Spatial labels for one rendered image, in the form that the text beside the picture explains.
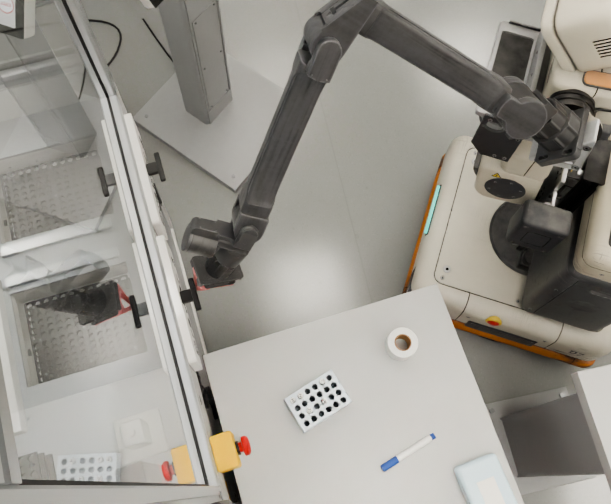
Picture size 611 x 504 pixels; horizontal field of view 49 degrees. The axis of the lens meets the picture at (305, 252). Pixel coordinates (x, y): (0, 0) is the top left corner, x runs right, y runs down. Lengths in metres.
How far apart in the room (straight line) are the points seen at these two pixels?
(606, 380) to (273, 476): 0.79
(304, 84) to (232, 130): 1.48
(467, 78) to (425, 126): 1.50
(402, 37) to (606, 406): 0.98
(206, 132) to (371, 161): 0.64
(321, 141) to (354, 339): 1.20
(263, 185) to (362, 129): 1.46
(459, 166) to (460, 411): 1.00
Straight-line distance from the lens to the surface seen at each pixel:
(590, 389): 1.69
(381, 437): 1.55
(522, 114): 1.25
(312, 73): 1.10
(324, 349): 1.56
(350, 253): 2.44
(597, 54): 1.36
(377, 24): 1.12
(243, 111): 2.64
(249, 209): 1.25
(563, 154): 1.34
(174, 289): 1.44
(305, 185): 2.53
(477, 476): 1.54
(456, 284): 2.17
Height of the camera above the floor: 2.29
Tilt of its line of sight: 71 degrees down
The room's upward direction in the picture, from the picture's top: 5 degrees clockwise
